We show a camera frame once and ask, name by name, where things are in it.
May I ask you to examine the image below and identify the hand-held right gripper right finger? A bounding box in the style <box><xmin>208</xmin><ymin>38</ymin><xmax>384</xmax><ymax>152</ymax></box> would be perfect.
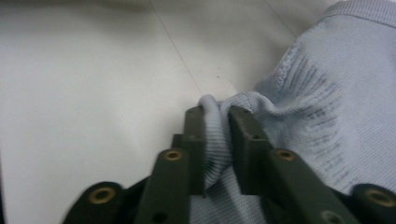
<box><xmin>228</xmin><ymin>105</ymin><xmax>362</xmax><ymax>224</ymax></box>

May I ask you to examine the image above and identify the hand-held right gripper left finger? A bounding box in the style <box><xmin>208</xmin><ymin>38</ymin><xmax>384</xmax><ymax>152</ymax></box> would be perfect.
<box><xmin>134</xmin><ymin>105</ymin><xmax>208</xmax><ymax>224</ymax></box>

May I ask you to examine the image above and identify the light blue tank top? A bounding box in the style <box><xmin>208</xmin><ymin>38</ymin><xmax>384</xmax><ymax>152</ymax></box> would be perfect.
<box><xmin>190</xmin><ymin>0</ymin><xmax>396</xmax><ymax>224</ymax></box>

